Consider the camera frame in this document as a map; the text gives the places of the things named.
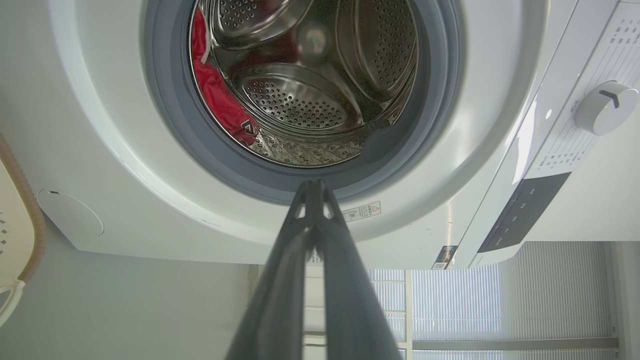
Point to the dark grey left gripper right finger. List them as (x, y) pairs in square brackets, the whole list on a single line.
[(350, 300)]

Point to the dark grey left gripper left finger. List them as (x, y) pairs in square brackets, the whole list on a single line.
[(280, 300)]

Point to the red and white jersey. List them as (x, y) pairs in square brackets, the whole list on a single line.
[(215, 92)]

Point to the dark grey control panel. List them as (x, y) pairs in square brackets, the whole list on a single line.
[(525, 210)]

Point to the stainless steel washing machine drum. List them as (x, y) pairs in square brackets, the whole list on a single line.
[(300, 100)]

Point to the cream laundry basket brown rim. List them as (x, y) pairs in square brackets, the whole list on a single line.
[(17, 235)]

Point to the grey warning triangle sticker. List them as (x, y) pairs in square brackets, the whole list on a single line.
[(361, 211)]

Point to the dark QR code sticker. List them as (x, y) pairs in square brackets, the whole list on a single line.
[(445, 257)]

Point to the white front-load washing machine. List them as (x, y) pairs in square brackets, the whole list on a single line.
[(125, 190)]

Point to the grey rubber door gasket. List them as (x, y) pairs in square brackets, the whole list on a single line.
[(170, 115)]

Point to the round white filter cover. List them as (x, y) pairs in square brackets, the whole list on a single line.
[(70, 212)]

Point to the white round control knob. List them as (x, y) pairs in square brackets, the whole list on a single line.
[(602, 110)]

